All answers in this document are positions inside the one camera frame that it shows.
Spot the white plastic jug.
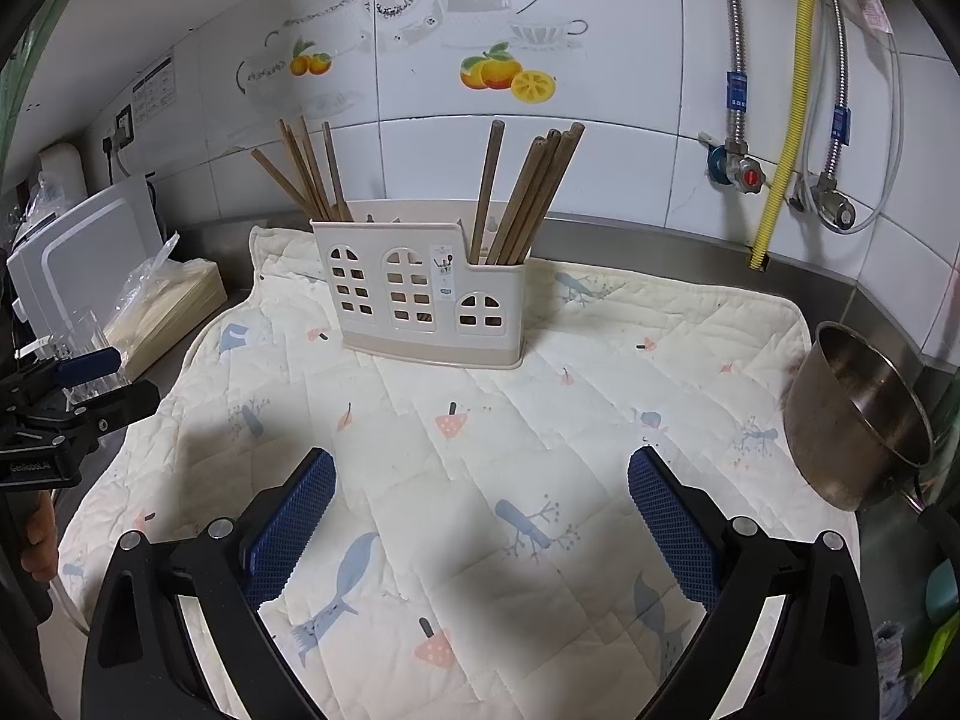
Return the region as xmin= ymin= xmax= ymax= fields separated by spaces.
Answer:
xmin=39 ymin=141 xmax=83 ymax=192

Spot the beige stack in plastic bag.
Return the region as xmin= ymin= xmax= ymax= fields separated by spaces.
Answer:
xmin=103 ymin=232 xmax=230 ymax=383

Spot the white wall label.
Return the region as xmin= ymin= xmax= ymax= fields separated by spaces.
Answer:
xmin=131 ymin=52 xmax=178 ymax=125

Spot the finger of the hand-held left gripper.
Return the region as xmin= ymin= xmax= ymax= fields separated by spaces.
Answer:
xmin=45 ymin=379 xmax=162 ymax=434
xmin=15 ymin=345 xmax=122 ymax=392

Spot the yellow gas hose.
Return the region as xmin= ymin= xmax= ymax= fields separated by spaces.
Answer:
xmin=750 ymin=0 xmax=820 ymax=275

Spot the clear thin tube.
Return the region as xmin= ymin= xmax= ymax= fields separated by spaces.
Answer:
xmin=825 ymin=0 xmax=903 ymax=233

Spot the teal plastic container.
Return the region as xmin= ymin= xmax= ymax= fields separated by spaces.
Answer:
xmin=925 ymin=555 xmax=960 ymax=625

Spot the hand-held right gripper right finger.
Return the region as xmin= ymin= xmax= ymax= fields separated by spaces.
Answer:
xmin=626 ymin=445 xmax=880 ymax=720

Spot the braided metal hose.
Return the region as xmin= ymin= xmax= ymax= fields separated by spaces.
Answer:
xmin=718 ymin=0 xmax=752 ymax=158
xmin=821 ymin=0 xmax=853 ymax=188

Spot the brown wooden chopstick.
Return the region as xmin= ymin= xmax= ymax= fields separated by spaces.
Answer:
xmin=495 ymin=129 xmax=560 ymax=266
xmin=298 ymin=116 xmax=344 ymax=223
xmin=486 ymin=135 xmax=547 ymax=266
xmin=469 ymin=118 xmax=505 ymax=265
xmin=287 ymin=129 xmax=336 ymax=223
xmin=250 ymin=148 xmax=329 ymax=224
xmin=513 ymin=121 xmax=586 ymax=266
xmin=321 ymin=120 xmax=352 ymax=223
xmin=504 ymin=132 xmax=571 ymax=266
xmin=276 ymin=118 xmax=331 ymax=223

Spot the red-handled pipe valve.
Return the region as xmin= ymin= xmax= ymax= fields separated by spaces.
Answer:
xmin=699 ymin=131 xmax=770 ymax=192

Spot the stainless steel pot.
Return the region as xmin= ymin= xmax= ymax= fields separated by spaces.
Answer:
xmin=784 ymin=321 xmax=936 ymax=512

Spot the beige plastic utensil holder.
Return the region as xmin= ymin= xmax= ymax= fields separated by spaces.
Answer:
xmin=310 ymin=199 xmax=535 ymax=371

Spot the white cutting board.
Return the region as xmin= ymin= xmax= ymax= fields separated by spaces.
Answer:
xmin=6 ymin=178 xmax=162 ymax=346

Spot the wall socket with plug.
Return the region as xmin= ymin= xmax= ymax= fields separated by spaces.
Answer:
xmin=101 ymin=105 xmax=137 ymax=155

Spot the person's left hand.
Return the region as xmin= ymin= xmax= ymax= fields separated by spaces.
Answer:
xmin=19 ymin=499 xmax=62 ymax=584

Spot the clear plastic container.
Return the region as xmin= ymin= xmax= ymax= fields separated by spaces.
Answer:
xmin=45 ymin=307 xmax=125 ymax=400

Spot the grey knitted cloth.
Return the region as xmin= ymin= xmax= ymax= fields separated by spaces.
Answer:
xmin=874 ymin=619 xmax=913 ymax=683

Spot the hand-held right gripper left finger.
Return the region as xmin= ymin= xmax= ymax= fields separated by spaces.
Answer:
xmin=81 ymin=446 xmax=338 ymax=720

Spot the cream quilted printed mat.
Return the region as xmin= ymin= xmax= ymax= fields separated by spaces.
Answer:
xmin=56 ymin=225 xmax=863 ymax=720

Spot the green plastic rack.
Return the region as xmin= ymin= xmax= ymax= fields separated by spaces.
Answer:
xmin=930 ymin=615 xmax=960 ymax=680

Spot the metal pipe valve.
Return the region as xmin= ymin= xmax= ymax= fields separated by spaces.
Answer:
xmin=787 ymin=172 xmax=860 ymax=232

